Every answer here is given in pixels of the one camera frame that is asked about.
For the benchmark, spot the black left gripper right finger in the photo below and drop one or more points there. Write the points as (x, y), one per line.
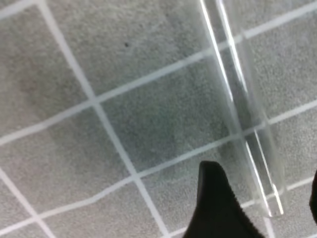
(313, 198)

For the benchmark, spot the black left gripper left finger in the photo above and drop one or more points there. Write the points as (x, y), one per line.
(218, 213)

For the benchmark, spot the clear glass test tube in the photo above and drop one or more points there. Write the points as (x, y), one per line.
(232, 63)

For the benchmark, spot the grey checked tablecloth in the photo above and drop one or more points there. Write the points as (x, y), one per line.
(108, 106)

